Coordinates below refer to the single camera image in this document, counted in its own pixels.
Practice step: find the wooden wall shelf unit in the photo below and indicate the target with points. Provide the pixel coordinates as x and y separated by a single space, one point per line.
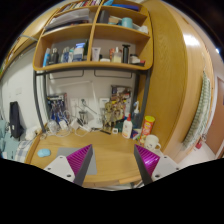
102 35

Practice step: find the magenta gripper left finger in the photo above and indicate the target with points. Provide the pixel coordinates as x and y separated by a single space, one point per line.
72 167

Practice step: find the black bag on wall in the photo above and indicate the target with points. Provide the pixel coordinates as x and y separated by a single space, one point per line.
14 120

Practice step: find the white glue bottle red cap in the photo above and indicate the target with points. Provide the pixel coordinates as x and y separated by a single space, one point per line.
127 127

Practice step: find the white ceramic mug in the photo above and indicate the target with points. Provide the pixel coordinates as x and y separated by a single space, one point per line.
152 142

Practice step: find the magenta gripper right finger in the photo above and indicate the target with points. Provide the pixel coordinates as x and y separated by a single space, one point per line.
153 166

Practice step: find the wooden wardrobe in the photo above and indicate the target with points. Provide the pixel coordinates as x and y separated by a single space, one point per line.
180 62

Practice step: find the tall black bottle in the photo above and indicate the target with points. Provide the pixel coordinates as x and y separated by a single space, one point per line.
125 53

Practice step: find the blue bottle on shelf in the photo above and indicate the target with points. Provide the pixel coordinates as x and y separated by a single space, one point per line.
46 57

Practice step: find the yellow red snack can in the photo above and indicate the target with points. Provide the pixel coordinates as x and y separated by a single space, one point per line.
146 129

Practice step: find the golden model figure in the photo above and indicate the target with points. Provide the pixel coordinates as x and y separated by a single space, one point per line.
113 113

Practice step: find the patterned hanging towel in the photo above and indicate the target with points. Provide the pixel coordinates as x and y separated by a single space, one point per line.
200 120

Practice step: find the teal cup on shelf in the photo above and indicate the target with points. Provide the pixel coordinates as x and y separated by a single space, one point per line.
127 22

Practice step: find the white tube on shelf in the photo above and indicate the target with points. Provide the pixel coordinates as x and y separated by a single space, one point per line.
95 53

